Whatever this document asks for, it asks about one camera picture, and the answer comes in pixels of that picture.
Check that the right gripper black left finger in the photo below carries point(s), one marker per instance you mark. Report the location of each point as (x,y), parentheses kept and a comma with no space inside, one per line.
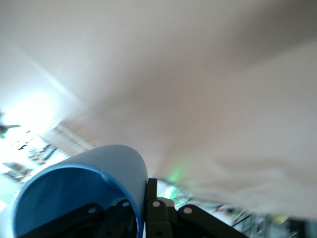
(99,223)

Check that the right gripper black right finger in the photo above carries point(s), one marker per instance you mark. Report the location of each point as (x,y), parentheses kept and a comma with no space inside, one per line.
(158,220)

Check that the light blue plastic cup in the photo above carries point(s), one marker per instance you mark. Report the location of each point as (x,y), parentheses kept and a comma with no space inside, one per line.
(119,161)

